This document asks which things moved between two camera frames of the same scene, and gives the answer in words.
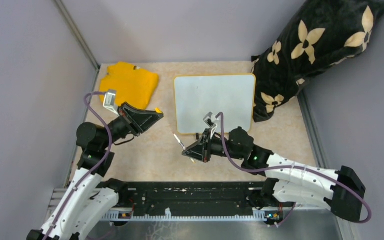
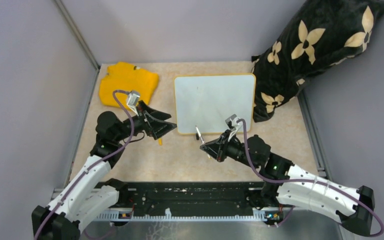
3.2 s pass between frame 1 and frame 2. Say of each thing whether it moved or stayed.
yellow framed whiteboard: stayed
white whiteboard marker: moved
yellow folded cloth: stayed
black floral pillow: stayed
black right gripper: moved
